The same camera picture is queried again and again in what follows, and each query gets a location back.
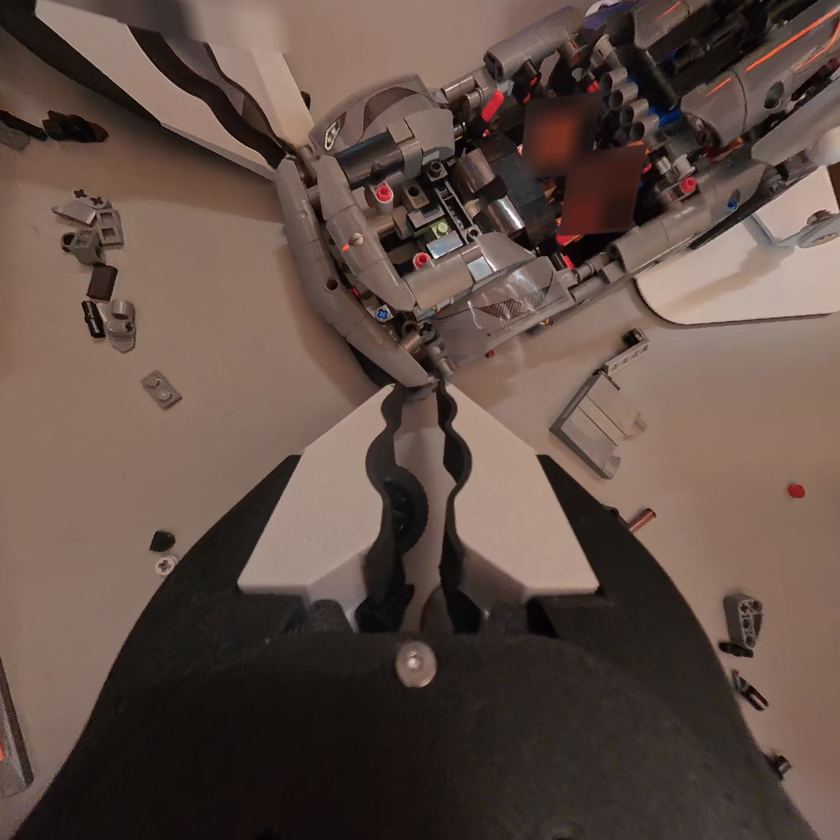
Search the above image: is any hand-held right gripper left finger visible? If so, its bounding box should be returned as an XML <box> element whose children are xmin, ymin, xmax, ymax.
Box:
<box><xmin>236</xmin><ymin>384</ymin><xmax>417</xmax><ymax>634</ymax></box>

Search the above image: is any grey lego panel orange stripe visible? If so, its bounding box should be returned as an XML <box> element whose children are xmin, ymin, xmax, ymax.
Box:
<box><xmin>0</xmin><ymin>655</ymin><xmax>35</xmax><ymax>793</ymax></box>

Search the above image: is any grey lego panel assembly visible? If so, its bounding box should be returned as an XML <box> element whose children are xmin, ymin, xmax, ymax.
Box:
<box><xmin>549</xmin><ymin>327</ymin><xmax>651</xmax><ymax>481</ymax></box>

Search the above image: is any grey two-stud lego plate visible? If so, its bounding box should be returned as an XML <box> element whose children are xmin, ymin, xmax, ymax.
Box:
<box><xmin>140</xmin><ymin>369</ymin><xmax>184</xmax><ymax>411</ymax></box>

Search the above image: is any grey lego car model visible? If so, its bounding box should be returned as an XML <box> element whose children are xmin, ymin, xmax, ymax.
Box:
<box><xmin>274</xmin><ymin>0</ymin><xmax>840</xmax><ymax>395</ymax></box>

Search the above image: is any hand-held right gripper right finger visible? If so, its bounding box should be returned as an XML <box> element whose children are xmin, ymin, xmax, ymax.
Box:
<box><xmin>434</xmin><ymin>382</ymin><xmax>601</xmax><ymax>634</ymax></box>

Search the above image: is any small black lego wheel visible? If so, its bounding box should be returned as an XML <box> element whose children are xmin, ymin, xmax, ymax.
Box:
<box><xmin>379</xmin><ymin>467</ymin><xmax>432</xmax><ymax>551</ymax></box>

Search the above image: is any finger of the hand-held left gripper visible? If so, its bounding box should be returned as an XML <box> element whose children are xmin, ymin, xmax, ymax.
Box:
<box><xmin>196</xmin><ymin>41</ymin><xmax>315</xmax><ymax>158</ymax></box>
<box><xmin>33</xmin><ymin>0</ymin><xmax>280</xmax><ymax>179</ymax></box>

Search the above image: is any white rounded board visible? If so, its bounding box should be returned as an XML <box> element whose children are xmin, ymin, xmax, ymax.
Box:
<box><xmin>633</xmin><ymin>167</ymin><xmax>840</xmax><ymax>326</ymax></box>

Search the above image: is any grey three-hole lego liftarm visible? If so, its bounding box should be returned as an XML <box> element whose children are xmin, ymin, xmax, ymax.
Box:
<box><xmin>722</xmin><ymin>592</ymin><xmax>765</xmax><ymax>648</ymax></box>

